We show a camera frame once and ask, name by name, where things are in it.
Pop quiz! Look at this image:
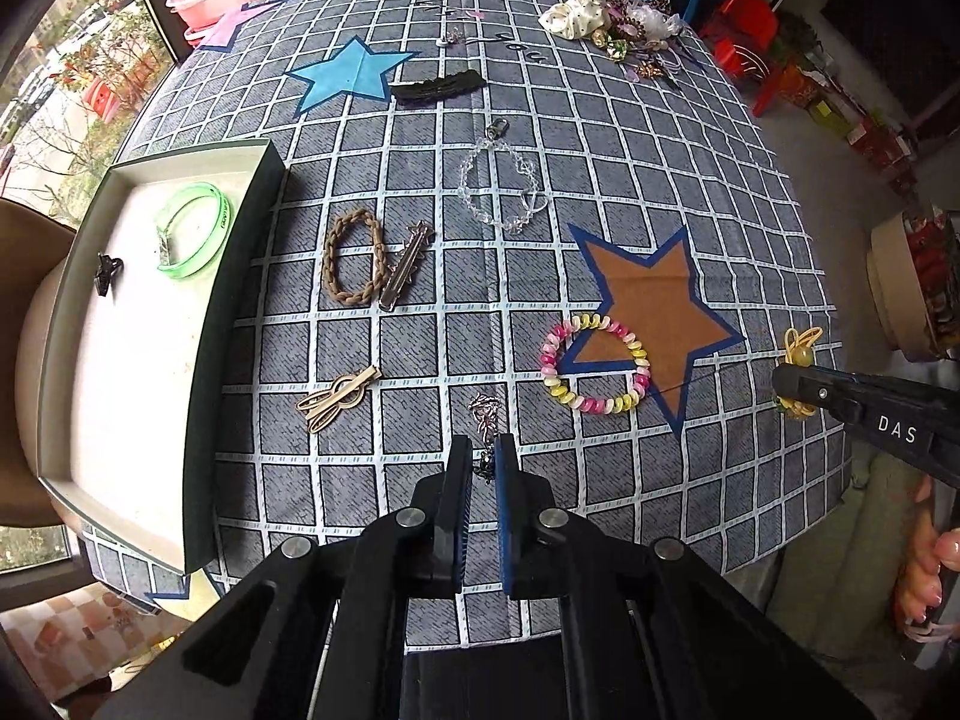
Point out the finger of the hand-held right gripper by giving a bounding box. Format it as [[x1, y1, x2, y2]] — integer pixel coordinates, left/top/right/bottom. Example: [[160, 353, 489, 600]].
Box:
[[772, 364, 871, 425]]

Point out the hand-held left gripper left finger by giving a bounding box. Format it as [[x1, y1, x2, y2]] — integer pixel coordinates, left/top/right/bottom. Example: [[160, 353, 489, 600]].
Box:
[[105, 433, 475, 720]]

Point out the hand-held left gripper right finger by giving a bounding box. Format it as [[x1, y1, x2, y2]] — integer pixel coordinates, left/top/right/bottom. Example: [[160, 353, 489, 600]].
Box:
[[493, 433, 878, 720]]

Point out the yellow hair tie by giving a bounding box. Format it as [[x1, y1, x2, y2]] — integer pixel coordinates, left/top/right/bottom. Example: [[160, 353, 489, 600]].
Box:
[[776, 326, 826, 421]]

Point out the silver chain charm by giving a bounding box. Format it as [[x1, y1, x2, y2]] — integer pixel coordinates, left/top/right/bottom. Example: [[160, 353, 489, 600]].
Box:
[[469, 392, 502, 485]]

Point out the pink yellow spiral bracelet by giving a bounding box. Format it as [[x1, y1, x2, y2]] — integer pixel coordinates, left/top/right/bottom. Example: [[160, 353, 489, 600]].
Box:
[[538, 313, 650, 416]]

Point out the gold rabbit-shaped hair clip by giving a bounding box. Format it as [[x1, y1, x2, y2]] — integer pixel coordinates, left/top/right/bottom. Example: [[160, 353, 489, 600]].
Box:
[[296, 365, 385, 434]]

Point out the silver star hair clip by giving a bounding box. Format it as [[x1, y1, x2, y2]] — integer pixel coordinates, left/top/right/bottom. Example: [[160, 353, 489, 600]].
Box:
[[379, 219, 436, 312]]

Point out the brown braided hair tie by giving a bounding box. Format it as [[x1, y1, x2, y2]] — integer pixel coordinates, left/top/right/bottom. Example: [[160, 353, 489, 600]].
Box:
[[324, 208, 391, 308]]

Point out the green-edged white tray box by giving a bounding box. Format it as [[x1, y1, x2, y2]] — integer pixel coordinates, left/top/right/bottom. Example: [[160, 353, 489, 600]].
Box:
[[36, 137, 290, 577]]

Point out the clear crystal bead bracelet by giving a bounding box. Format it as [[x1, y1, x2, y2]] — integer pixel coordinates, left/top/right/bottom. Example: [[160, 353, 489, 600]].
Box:
[[456, 118, 547, 235]]

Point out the black comb hair clip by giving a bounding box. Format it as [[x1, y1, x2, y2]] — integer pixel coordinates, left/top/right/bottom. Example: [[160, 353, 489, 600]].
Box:
[[388, 69, 487, 107]]

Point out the pile of mixed jewelry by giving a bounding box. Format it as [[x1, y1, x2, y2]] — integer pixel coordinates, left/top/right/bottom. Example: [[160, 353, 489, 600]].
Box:
[[592, 0, 695, 87]]

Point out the person's right hand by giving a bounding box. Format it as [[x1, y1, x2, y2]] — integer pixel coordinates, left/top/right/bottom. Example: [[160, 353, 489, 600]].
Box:
[[894, 480, 960, 646]]

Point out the round beige box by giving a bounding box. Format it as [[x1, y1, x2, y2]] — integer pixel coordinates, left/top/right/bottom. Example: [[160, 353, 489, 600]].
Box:
[[866, 206, 960, 361]]

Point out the checked tablecloth with stars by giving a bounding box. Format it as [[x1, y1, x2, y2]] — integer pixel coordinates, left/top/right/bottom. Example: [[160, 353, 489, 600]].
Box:
[[79, 0, 852, 650]]

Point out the pile of coloured boxes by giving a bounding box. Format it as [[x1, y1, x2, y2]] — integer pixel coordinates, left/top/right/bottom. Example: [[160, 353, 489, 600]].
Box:
[[795, 64, 920, 185]]

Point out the orange plastic stool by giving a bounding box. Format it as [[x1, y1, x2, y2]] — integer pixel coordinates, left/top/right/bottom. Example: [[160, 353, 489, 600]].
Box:
[[750, 64, 812, 119]]

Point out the red plastic stool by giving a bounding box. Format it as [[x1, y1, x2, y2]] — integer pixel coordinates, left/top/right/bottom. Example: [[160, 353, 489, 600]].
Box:
[[701, 0, 781, 83]]

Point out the green translucent bangle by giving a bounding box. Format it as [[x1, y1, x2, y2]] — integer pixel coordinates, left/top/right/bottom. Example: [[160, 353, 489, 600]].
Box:
[[154, 181, 235, 281]]

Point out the checked printed storage box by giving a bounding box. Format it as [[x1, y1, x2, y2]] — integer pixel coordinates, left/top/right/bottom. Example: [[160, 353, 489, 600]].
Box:
[[0, 581, 196, 706]]

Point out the brown leather chair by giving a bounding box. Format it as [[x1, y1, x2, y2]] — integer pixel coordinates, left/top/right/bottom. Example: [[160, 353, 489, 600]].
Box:
[[0, 197, 85, 530]]

